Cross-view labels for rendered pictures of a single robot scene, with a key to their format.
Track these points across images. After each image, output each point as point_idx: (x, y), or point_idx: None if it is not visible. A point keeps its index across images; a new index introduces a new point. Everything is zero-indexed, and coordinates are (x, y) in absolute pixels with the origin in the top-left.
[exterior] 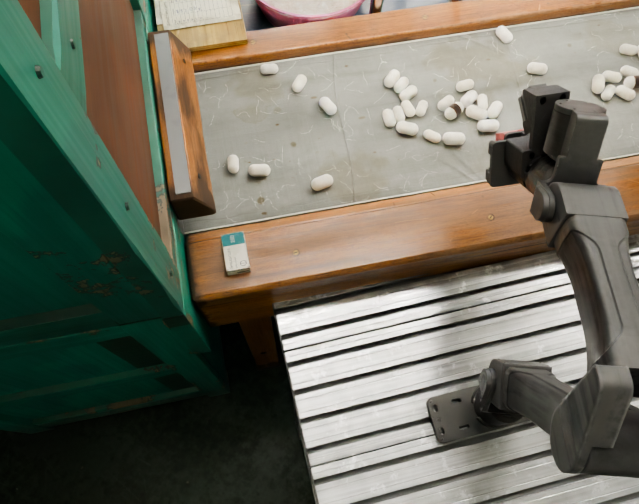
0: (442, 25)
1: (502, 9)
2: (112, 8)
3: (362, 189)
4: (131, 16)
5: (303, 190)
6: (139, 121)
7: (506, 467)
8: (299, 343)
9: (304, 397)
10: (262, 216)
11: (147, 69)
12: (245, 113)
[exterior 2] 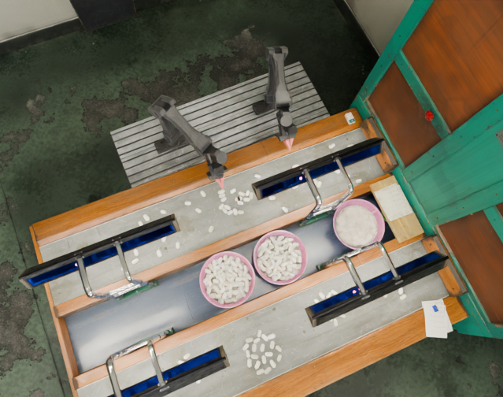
0: (307, 205)
1: (287, 217)
2: (407, 133)
3: (319, 147)
4: (404, 161)
5: (336, 144)
6: (388, 123)
7: (264, 91)
8: (323, 112)
9: (318, 99)
10: (345, 134)
11: (393, 149)
12: (360, 165)
